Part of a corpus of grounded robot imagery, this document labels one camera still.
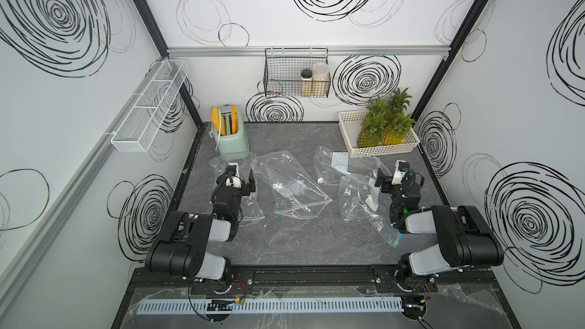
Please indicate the yellow toast slice left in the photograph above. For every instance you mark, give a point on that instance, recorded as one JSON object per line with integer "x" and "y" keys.
{"x": 218, "y": 121}

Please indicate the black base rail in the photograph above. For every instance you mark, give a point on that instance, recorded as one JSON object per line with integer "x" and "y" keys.
{"x": 384, "y": 278}

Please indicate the black wire basket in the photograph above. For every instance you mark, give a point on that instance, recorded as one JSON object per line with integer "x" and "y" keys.
{"x": 283, "y": 66}

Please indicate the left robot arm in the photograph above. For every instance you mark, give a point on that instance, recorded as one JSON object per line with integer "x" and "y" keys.
{"x": 180, "y": 249}

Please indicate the grey cable duct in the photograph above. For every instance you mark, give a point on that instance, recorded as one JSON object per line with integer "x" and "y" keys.
{"x": 268, "y": 306}

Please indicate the white plastic basket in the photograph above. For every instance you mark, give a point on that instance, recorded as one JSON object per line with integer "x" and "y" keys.
{"x": 349, "y": 123}

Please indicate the white wire shelf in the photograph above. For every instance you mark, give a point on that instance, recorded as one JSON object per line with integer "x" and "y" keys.
{"x": 141, "y": 124}

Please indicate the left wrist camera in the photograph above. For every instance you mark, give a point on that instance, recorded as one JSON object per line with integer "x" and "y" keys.
{"x": 232, "y": 177}

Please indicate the zip-top bag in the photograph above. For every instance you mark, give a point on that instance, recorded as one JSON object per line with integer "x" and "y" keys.
{"x": 359, "y": 200}
{"x": 251, "y": 210}
{"x": 330, "y": 166}
{"x": 296, "y": 195}

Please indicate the mint green toaster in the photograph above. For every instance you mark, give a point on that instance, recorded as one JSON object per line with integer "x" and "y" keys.
{"x": 230, "y": 146}

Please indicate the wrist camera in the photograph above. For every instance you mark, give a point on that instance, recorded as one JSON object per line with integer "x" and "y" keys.
{"x": 232, "y": 177}
{"x": 401, "y": 169}

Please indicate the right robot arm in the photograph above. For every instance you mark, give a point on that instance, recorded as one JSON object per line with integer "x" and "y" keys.
{"x": 464, "y": 238}

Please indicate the orange toast slice right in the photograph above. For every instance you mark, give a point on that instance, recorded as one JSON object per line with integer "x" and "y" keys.
{"x": 234, "y": 120}

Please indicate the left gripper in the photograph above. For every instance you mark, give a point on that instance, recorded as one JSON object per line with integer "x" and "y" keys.
{"x": 245, "y": 189}

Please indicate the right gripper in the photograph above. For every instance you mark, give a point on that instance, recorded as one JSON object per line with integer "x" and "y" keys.
{"x": 387, "y": 183}

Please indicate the pineapple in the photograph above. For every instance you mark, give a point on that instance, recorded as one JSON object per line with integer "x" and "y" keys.
{"x": 400, "y": 101}
{"x": 377, "y": 108}
{"x": 371, "y": 130}
{"x": 397, "y": 129}

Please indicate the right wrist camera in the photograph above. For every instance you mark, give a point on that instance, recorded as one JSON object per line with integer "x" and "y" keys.
{"x": 401, "y": 169}

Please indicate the black lid spice jar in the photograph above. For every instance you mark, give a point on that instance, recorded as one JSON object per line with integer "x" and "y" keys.
{"x": 306, "y": 83}

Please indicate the white lid jar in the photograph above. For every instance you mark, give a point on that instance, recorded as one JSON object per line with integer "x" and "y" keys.
{"x": 320, "y": 79}

